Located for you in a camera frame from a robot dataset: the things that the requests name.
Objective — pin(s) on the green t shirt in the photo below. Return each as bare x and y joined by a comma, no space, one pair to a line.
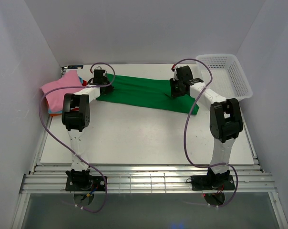
148,93

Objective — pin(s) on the white plastic basket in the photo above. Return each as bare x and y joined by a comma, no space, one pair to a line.
229,79

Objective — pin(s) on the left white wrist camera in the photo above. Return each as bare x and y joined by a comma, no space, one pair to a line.
95,67

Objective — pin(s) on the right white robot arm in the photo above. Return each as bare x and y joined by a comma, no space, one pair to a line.
225,123

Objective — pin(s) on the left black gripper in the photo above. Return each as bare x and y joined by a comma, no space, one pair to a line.
109,90

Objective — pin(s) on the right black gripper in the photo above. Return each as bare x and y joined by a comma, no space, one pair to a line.
173,93

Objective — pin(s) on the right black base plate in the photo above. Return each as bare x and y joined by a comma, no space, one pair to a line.
200,183

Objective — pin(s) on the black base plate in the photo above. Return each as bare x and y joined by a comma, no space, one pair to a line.
200,183
94,183

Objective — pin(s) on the blue label sticker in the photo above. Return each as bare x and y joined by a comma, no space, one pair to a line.
74,66

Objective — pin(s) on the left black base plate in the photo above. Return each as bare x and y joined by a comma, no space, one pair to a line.
94,183

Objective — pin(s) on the pink folded t shirt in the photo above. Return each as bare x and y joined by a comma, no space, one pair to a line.
47,87

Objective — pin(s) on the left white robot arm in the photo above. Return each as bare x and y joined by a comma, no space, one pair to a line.
75,118

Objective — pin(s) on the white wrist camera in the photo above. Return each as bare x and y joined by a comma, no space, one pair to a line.
174,70
95,67

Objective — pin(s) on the light blue folded t shirt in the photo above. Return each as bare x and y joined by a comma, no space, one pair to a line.
56,98

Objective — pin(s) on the orange folded t shirt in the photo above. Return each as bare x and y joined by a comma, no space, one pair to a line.
54,114

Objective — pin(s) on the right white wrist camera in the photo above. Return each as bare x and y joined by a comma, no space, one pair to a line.
174,70

